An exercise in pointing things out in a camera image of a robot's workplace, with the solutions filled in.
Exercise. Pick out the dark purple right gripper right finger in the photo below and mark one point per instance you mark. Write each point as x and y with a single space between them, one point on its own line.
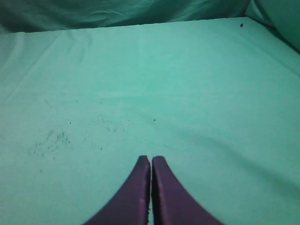
171 202

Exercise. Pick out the green backdrop curtain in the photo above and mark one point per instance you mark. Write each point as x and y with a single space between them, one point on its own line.
44 15

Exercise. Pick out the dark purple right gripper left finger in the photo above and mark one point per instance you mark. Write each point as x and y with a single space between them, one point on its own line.
130 204

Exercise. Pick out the green table cloth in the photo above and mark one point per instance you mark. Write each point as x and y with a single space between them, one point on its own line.
219 99

